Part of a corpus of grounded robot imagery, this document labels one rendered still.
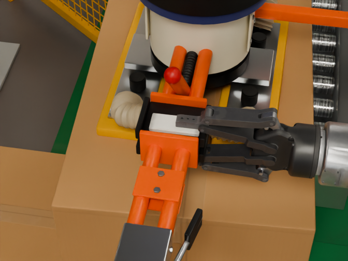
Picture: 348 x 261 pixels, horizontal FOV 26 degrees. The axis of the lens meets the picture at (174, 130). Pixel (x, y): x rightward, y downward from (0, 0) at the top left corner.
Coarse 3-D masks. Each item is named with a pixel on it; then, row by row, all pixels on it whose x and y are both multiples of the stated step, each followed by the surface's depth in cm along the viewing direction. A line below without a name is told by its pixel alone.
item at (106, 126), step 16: (144, 16) 141; (144, 32) 138; (128, 48) 136; (112, 80) 130; (128, 80) 130; (144, 80) 126; (160, 80) 130; (112, 96) 128; (144, 96) 127; (96, 128) 123; (112, 128) 123; (128, 128) 123
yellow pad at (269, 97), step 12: (276, 24) 140; (252, 36) 134; (264, 36) 134; (276, 36) 137; (264, 48) 135; (276, 48) 135; (276, 60) 134; (276, 72) 132; (228, 84) 130; (240, 84) 129; (252, 84) 129; (276, 84) 130; (228, 96) 128; (240, 96) 127; (252, 96) 124; (264, 96) 127; (276, 96) 128; (264, 108) 125; (276, 108) 126
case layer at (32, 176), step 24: (0, 168) 187; (24, 168) 187; (48, 168) 187; (0, 192) 182; (24, 192) 182; (48, 192) 182; (0, 216) 177; (24, 216) 177; (48, 216) 177; (0, 240) 173; (24, 240) 173; (48, 240) 173
